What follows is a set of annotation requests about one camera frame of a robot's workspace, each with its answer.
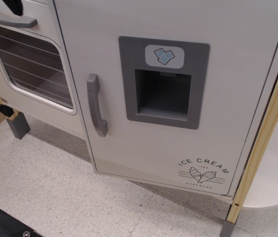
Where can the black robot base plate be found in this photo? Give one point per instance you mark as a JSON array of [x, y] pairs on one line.
[[11, 227]]

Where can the white toy fridge door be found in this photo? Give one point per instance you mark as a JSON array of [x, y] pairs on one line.
[[242, 68]]

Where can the light wooden corner post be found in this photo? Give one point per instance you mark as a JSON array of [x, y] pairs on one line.
[[263, 136]]

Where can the black clamp knob left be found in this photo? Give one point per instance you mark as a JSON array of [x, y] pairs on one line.
[[6, 110]]

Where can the grey fridge door handle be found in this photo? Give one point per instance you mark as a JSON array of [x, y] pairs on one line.
[[93, 88]]

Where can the grey left post foot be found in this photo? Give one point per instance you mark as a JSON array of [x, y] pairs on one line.
[[19, 126]]

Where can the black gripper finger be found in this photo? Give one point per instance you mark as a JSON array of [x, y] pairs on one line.
[[16, 7]]

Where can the grey ice dispenser panel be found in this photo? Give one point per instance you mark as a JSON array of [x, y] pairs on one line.
[[164, 80]]

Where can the white round table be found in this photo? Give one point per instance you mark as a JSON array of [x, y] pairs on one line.
[[263, 193]]

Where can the grey oven door handle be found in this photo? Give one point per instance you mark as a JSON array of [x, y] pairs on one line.
[[20, 22]]

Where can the grey right post foot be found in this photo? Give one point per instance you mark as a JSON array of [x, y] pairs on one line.
[[227, 229]]

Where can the white toy oven door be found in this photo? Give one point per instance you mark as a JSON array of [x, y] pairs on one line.
[[35, 76]]

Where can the grey post foot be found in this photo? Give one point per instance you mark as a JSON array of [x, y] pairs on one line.
[[19, 126], [227, 229]]

